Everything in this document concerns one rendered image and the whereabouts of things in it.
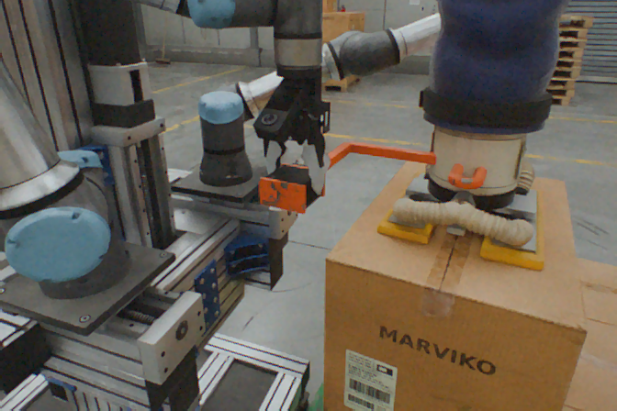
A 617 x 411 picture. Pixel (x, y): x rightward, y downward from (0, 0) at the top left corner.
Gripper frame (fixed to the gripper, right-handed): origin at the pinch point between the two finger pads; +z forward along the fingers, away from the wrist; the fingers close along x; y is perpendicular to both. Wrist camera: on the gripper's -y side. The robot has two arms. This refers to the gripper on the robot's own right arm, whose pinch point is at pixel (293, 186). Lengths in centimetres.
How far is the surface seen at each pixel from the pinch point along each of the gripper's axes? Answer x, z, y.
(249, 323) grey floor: 69, 121, 76
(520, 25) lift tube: -29.9, -25.8, 20.1
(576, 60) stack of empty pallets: -98, 54, 708
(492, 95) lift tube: -27.8, -14.7, 19.2
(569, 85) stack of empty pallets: -99, 93, 712
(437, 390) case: -28.4, 33.5, -0.2
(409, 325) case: -22.2, 21.6, 0.0
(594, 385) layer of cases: -64, 66, 50
